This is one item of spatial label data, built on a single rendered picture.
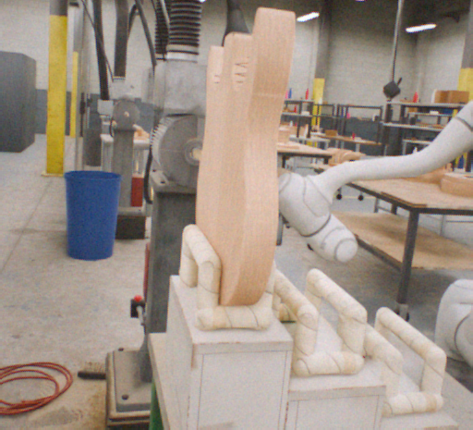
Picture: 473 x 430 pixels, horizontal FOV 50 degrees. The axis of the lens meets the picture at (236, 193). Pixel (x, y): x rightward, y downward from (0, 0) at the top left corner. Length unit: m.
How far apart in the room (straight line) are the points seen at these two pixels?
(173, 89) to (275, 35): 0.84
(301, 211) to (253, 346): 0.66
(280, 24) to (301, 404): 0.53
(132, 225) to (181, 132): 3.49
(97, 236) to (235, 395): 3.79
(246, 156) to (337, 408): 0.41
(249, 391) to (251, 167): 0.32
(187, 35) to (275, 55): 1.01
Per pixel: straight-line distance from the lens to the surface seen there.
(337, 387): 0.82
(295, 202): 1.33
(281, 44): 0.63
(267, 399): 0.78
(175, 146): 1.74
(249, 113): 0.64
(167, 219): 1.94
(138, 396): 2.12
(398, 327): 1.01
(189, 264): 0.88
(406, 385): 1.04
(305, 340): 0.80
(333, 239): 1.37
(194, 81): 1.45
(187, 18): 1.62
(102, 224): 4.46
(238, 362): 0.74
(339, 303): 0.85
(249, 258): 0.64
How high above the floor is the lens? 1.42
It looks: 10 degrees down
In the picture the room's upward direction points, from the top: 5 degrees clockwise
